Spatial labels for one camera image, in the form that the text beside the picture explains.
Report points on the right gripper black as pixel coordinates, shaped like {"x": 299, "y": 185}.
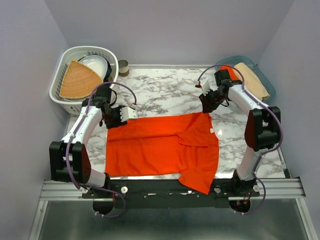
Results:
{"x": 207, "y": 107}

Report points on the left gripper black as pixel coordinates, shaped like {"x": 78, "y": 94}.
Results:
{"x": 117, "y": 123}

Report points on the orange t shirt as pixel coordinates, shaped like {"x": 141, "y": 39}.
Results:
{"x": 153, "y": 146}
{"x": 231, "y": 73}

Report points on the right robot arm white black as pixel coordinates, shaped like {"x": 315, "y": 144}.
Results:
{"x": 263, "y": 132}

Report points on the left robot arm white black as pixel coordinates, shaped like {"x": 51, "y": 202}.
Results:
{"x": 69, "y": 160}

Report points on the rolled orange t shirt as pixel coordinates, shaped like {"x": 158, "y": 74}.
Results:
{"x": 231, "y": 73}

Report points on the white plastic basket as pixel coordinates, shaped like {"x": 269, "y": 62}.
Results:
{"x": 76, "y": 53}

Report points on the rolled beige t shirt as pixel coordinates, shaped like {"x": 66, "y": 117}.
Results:
{"x": 252, "y": 82}

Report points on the dark dish in basket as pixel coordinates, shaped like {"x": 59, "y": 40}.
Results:
{"x": 108, "y": 72}

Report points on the woven wicker fan tray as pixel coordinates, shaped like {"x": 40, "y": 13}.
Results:
{"x": 79, "y": 81}

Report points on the white bowl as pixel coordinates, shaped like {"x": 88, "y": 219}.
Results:
{"x": 96, "y": 63}

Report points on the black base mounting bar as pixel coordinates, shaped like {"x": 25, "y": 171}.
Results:
{"x": 170, "y": 193}

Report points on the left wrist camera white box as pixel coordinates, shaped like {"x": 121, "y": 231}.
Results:
{"x": 128, "y": 113}

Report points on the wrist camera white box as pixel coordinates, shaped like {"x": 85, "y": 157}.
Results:
{"x": 128, "y": 113}
{"x": 205, "y": 87}

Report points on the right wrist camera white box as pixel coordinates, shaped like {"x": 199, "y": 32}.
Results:
{"x": 205, "y": 87}

